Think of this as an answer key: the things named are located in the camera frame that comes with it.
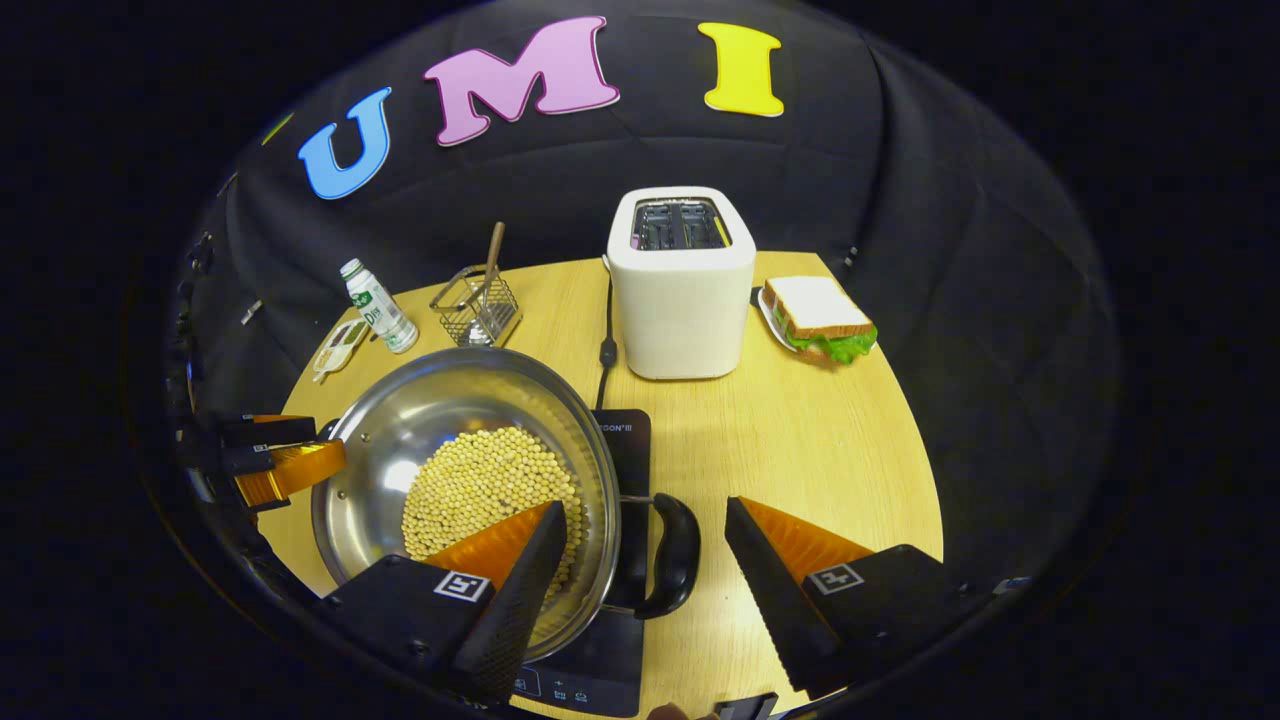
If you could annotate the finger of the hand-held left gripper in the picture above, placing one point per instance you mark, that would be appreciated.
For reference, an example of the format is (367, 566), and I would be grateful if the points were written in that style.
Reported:
(295, 470)
(265, 431)

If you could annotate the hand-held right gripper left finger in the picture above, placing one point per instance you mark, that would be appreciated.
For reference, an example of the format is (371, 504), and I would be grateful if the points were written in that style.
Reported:
(520, 620)

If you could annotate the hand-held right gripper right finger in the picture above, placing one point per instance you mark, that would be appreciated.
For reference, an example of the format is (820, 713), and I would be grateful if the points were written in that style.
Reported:
(775, 610)

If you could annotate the black induction cooktop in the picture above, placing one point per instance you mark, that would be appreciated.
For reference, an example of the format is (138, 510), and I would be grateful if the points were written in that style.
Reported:
(600, 680)

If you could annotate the stainless steel pot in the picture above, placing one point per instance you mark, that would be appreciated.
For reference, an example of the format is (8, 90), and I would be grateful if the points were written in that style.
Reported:
(420, 420)

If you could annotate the pile of yellow soybeans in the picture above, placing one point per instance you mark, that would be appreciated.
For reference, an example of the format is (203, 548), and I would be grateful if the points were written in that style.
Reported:
(480, 480)

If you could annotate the white divided dish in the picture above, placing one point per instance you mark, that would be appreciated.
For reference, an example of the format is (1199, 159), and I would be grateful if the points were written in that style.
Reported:
(340, 352)

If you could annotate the silver metal clip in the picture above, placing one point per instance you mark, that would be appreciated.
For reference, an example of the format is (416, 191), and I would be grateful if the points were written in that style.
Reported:
(250, 312)

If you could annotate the white drink bottle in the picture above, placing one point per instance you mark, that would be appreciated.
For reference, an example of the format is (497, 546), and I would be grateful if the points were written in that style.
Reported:
(385, 315)

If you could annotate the white plate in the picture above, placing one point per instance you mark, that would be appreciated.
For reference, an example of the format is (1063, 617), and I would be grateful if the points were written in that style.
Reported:
(768, 312)

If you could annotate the white toaster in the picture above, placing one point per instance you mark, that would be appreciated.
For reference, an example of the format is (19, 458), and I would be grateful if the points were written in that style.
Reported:
(680, 320)

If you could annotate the black backdrop cloth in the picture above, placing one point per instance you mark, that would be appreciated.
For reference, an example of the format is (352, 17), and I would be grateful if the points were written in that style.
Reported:
(900, 200)

